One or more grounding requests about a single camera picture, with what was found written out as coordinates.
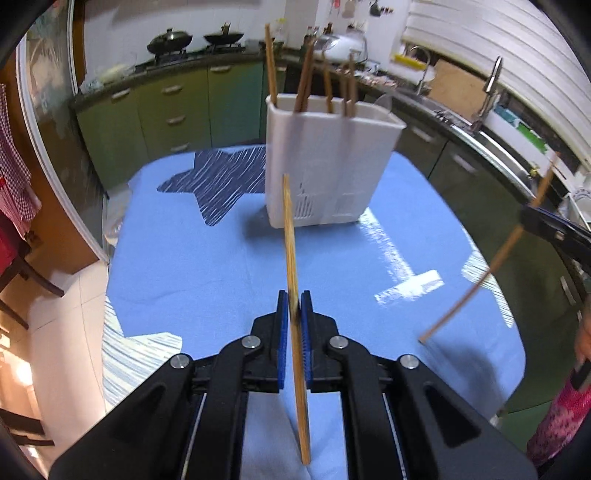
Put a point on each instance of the dark kitchen countertop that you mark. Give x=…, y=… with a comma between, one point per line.
x=138, y=76

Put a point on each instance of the white plastic utensil holder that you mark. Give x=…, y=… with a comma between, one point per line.
x=318, y=161

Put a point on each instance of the white countertop appliance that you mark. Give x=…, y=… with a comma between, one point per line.
x=344, y=46

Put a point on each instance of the white window blinds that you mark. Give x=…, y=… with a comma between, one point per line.
x=485, y=37

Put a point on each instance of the red checkered cloth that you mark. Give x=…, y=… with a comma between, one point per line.
x=14, y=161

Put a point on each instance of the blue star print tablecloth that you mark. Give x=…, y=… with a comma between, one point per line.
x=194, y=277

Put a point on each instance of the bunch of wooden chopsticks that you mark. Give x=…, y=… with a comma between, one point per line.
x=271, y=69

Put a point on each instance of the person's right forearm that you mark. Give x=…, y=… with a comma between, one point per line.
x=561, y=415

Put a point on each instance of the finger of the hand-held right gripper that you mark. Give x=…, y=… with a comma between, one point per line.
x=558, y=233

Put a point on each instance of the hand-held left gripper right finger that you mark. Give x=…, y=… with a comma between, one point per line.
x=306, y=344

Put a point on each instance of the yellow sponge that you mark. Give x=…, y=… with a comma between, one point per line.
x=407, y=61

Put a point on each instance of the single wooden chopstick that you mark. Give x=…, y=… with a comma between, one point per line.
x=500, y=256
x=292, y=258

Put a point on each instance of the dark wooden chair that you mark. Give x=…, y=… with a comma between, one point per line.
x=25, y=274

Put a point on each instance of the green kitchen cabinet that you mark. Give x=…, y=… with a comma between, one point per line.
x=184, y=106
x=466, y=170

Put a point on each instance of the chrome kitchen faucet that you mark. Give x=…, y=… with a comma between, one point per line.
x=491, y=87

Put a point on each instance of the black wok with lid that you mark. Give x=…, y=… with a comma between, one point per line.
x=168, y=41

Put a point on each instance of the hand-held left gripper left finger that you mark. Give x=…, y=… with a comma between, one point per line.
x=282, y=344

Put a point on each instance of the brown cutting board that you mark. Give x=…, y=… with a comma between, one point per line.
x=457, y=87

